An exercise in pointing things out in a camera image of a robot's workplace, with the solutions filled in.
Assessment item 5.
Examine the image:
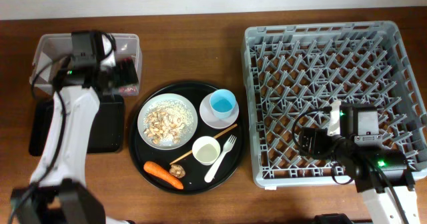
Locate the red snack wrapper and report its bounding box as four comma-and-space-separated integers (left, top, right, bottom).
119, 85, 139, 95

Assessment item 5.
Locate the small pink saucer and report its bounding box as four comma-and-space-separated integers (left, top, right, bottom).
199, 93, 240, 129

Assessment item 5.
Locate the blue plastic cup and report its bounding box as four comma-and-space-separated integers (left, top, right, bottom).
209, 89, 237, 119

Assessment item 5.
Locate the white paper cup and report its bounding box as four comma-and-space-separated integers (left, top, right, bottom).
192, 136, 221, 165

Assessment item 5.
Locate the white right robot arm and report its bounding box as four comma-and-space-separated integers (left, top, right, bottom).
291, 101, 420, 223

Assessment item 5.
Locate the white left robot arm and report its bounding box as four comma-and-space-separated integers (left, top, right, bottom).
8, 31, 139, 223

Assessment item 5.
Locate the grey dishwasher rack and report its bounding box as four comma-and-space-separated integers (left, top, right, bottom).
242, 21, 426, 189

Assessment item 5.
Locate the clear plastic waste bin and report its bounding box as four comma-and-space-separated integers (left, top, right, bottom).
29, 33, 143, 96

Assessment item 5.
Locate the grey plate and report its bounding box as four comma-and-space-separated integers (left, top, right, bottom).
137, 93, 199, 151

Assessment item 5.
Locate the black rectangular tray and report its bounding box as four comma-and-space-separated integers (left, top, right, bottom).
29, 95, 125, 157

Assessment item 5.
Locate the pistachio shells and rice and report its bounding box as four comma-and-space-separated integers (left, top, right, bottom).
142, 99, 195, 146

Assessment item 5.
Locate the wooden chopstick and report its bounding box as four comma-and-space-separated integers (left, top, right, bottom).
169, 123, 238, 165

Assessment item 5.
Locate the white plastic fork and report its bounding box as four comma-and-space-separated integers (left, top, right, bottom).
204, 135, 237, 183

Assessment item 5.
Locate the round black serving tray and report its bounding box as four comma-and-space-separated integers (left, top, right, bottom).
128, 81, 248, 195

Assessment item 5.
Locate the orange carrot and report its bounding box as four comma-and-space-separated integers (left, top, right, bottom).
143, 161, 183, 190

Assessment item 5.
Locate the brown food lump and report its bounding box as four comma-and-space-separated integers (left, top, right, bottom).
169, 164, 185, 179

